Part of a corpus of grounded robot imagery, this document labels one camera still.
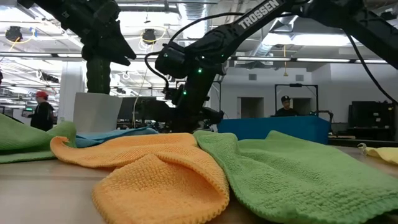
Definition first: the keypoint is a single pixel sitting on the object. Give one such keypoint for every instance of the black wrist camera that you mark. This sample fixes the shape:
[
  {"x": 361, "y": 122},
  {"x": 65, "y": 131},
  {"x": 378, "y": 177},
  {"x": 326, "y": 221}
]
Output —
[
  {"x": 105, "y": 12},
  {"x": 173, "y": 93}
]

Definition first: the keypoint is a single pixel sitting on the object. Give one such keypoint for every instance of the black background robot arm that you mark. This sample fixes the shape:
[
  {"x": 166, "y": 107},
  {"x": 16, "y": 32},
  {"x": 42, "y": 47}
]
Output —
[{"x": 326, "y": 112}]

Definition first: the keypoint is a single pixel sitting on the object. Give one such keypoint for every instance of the orange microfiber towel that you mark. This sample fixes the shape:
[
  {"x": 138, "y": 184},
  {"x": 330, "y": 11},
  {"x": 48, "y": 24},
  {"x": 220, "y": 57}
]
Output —
[{"x": 149, "y": 168}]

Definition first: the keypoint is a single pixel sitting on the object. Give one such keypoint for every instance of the black storage cabinet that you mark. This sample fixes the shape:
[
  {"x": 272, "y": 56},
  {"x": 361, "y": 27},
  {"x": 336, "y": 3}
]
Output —
[{"x": 371, "y": 119}]

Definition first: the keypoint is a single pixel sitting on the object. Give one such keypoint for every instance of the green cactus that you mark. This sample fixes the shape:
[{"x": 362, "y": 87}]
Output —
[{"x": 98, "y": 77}]

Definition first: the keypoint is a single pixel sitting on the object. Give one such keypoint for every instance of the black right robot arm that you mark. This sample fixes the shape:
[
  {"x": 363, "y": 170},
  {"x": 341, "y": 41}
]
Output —
[{"x": 258, "y": 14}]

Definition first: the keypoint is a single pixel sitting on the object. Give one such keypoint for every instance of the blue microfiber towel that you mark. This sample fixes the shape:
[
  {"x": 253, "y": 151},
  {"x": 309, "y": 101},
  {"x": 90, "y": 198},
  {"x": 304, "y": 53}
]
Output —
[{"x": 109, "y": 137}]

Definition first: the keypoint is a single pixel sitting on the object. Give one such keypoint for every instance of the black background monitor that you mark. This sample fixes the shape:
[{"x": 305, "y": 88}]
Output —
[{"x": 133, "y": 109}]

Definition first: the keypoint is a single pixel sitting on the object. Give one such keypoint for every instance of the yellow microfiber towel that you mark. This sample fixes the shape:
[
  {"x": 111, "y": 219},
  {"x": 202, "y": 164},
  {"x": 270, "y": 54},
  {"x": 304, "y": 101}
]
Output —
[{"x": 384, "y": 154}]

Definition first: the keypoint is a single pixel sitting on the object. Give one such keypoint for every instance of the white plant pot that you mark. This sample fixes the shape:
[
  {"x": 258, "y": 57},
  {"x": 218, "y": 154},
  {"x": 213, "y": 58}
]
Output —
[{"x": 96, "y": 112}]

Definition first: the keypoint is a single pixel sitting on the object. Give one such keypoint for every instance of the green exit sign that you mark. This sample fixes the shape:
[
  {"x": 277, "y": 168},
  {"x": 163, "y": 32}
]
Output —
[{"x": 28, "y": 109}]

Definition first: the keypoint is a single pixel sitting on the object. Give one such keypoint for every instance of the large ceiling light panel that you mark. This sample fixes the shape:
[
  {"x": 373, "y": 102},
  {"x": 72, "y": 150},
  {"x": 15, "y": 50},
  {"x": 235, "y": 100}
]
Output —
[{"x": 317, "y": 40}]

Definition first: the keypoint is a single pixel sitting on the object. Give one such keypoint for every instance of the person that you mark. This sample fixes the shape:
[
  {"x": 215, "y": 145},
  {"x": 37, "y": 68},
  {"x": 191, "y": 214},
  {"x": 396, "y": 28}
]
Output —
[
  {"x": 42, "y": 115},
  {"x": 285, "y": 110}
]

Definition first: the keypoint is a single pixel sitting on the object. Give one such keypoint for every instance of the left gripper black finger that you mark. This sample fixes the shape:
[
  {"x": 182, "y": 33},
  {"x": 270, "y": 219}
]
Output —
[{"x": 119, "y": 46}]

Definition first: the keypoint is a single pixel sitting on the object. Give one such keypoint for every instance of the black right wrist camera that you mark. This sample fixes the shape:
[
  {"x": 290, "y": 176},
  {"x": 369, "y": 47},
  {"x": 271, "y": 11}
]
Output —
[{"x": 173, "y": 93}]

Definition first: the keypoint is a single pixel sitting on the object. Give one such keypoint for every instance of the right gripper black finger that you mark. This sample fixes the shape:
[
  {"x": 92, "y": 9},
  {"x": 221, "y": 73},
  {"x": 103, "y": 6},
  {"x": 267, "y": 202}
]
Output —
[{"x": 188, "y": 119}]

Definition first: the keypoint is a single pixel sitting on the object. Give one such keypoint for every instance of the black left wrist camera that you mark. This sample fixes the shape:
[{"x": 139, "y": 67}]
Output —
[{"x": 105, "y": 12}]

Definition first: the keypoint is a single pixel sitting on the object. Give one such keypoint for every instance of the long ceiling strip light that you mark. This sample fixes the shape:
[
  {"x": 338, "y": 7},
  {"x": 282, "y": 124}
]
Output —
[
  {"x": 371, "y": 61},
  {"x": 323, "y": 60},
  {"x": 25, "y": 54},
  {"x": 264, "y": 58}
]

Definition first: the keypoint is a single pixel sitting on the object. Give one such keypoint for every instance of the black round ceiling device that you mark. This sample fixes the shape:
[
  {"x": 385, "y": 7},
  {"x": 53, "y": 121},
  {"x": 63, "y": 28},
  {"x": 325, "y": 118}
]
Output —
[
  {"x": 149, "y": 36},
  {"x": 14, "y": 33}
]

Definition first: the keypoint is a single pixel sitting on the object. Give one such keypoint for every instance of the silver spiral ceiling duct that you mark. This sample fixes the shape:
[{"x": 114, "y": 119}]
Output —
[
  {"x": 268, "y": 49},
  {"x": 194, "y": 12}
]

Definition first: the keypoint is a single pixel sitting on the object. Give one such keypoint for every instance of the black aluminium table frame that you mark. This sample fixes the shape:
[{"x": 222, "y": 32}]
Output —
[{"x": 363, "y": 143}]

